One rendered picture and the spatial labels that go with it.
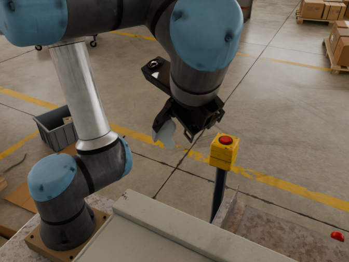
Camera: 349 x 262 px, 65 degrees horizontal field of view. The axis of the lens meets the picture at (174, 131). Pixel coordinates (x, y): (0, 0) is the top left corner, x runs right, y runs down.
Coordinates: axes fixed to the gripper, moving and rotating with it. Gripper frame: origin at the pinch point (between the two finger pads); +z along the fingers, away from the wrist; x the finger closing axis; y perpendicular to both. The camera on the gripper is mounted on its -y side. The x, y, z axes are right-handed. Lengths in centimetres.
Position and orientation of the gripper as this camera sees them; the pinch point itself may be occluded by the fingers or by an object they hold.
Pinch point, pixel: (179, 119)
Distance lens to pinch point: 61.3
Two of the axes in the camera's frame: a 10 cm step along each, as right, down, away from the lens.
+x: 8.0, -5.7, 2.0
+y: 6.1, 7.6, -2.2
